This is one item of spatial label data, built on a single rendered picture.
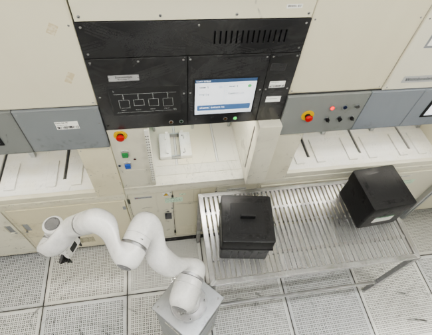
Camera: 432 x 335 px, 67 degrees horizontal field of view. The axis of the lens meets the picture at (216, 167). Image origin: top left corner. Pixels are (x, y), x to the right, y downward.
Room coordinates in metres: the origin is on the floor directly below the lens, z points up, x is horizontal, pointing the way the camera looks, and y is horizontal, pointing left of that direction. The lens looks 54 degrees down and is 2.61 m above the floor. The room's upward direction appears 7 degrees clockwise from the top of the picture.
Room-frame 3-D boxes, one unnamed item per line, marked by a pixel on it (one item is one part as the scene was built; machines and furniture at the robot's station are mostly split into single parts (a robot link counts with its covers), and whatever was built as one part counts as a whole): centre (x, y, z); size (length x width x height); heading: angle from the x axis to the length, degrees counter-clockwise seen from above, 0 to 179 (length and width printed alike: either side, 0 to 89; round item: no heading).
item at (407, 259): (0.98, -0.60, 0.38); 1.30 x 0.60 x 0.76; 104
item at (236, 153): (1.54, 0.23, 0.98); 0.95 x 0.88 x 1.95; 14
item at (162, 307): (0.43, 0.06, 0.38); 0.28 x 0.28 x 0.76; 59
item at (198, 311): (0.43, 0.06, 0.85); 0.19 x 0.19 x 0.18
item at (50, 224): (0.54, 0.65, 1.26); 0.09 x 0.08 x 0.13; 169
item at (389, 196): (1.17, -1.03, 0.89); 0.29 x 0.29 x 0.25; 18
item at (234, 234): (0.85, -0.20, 0.98); 0.29 x 0.29 x 0.13; 6
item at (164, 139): (1.40, 0.29, 0.89); 0.22 x 0.21 x 0.04; 14
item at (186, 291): (0.40, 0.07, 1.07); 0.19 x 0.12 x 0.24; 169
